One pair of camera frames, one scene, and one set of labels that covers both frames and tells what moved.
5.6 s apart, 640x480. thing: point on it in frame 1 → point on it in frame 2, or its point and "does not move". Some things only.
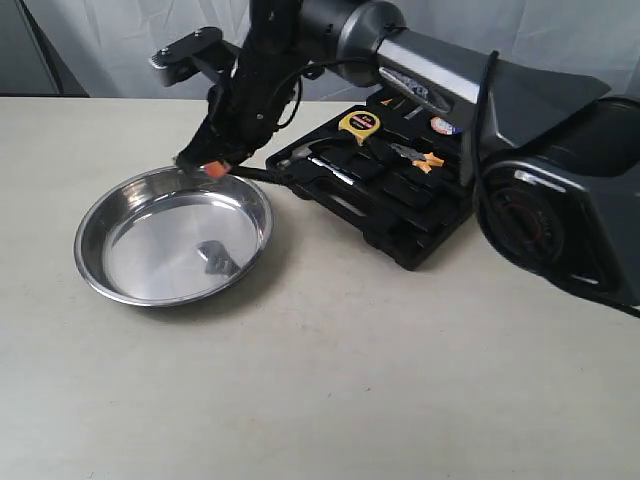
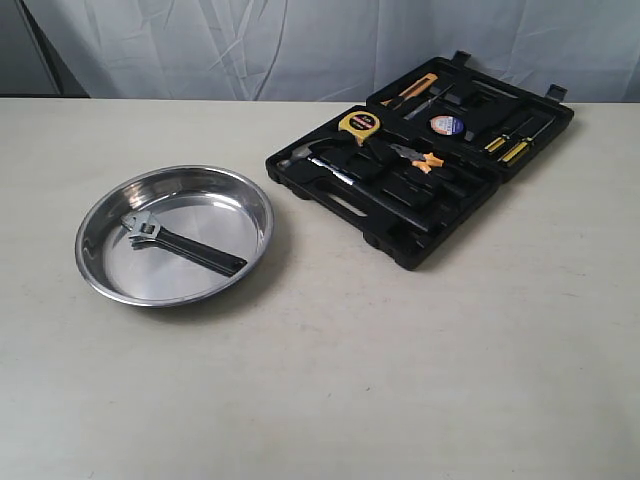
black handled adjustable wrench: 197,158 → 152,234
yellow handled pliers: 425,161 does not move
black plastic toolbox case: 397,166 does not move
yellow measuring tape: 360,123 does not move
